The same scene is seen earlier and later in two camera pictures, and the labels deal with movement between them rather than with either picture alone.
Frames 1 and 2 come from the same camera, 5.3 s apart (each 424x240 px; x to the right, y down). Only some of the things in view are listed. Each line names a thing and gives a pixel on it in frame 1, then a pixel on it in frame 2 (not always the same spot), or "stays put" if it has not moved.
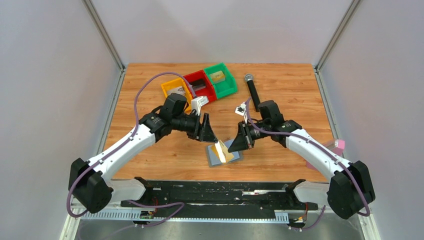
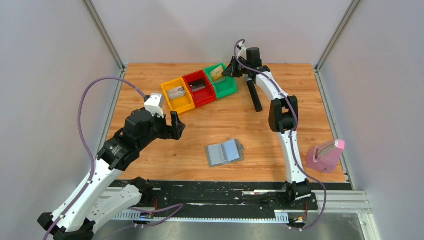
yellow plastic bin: [167, 85] stays put
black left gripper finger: [208, 137] → [177, 128]
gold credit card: [223, 152] → [217, 73]
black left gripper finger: [207, 133] → [175, 120]
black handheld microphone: [249, 78] stays put
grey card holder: [213, 157] stays put
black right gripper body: [255, 134] → [240, 70]
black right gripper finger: [241, 132] → [232, 65]
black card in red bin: [198, 84] stays put
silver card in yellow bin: [179, 90] stays put
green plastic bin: [223, 81] stays put
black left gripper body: [190, 125] → [159, 128]
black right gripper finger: [239, 143] → [229, 71]
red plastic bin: [209, 91] stays put
